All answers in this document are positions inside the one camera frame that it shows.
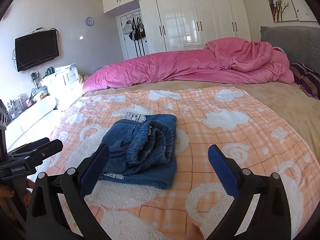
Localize floral wall painting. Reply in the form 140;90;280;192
268;0;317;23

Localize left hand red nails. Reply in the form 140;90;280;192
0;178;36;221

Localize white cluttered dresser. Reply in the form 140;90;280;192
5;63;82;148

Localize orange bear fleece blanket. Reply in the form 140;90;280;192
37;87;319;239

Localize purple wall clock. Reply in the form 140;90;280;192
85;17;94;26

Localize pink duvet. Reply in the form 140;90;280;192
82;37;294;93

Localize purple striped pillow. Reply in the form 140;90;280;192
290;63;320;100

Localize black wall television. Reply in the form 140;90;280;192
15;28;60;72

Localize grey quilted headboard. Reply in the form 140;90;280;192
260;26;319;72

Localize white door with bags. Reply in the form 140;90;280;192
116;9;149;60

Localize white glossy wardrobe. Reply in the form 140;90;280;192
103;0;251;53

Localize blue denim lace pants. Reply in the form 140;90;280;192
100;112;177;190

